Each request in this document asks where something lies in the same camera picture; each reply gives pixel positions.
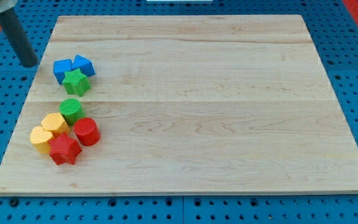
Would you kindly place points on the red star block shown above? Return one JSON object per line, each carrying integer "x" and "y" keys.
{"x": 64, "y": 149}

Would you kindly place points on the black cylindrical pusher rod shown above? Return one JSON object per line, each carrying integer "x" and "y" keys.
{"x": 15, "y": 33}

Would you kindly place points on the red cylinder block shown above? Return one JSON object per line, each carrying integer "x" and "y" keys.
{"x": 87, "y": 131}

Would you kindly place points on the green cylinder block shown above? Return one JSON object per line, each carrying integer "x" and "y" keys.
{"x": 72, "y": 110}

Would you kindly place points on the wooden board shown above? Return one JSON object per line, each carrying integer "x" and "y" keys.
{"x": 190, "y": 105}

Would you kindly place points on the green star block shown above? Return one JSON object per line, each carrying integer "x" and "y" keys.
{"x": 76, "y": 83}

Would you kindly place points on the blue triangular block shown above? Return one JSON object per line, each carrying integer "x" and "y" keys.
{"x": 84, "y": 64}

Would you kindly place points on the yellow hexagon block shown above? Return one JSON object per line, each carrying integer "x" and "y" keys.
{"x": 56, "y": 124}

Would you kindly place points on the yellow heart block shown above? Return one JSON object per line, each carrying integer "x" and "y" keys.
{"x": 39, "y": 138}

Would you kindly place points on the blue cube block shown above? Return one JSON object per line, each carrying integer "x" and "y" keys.
{"x": 59, "y": 69}

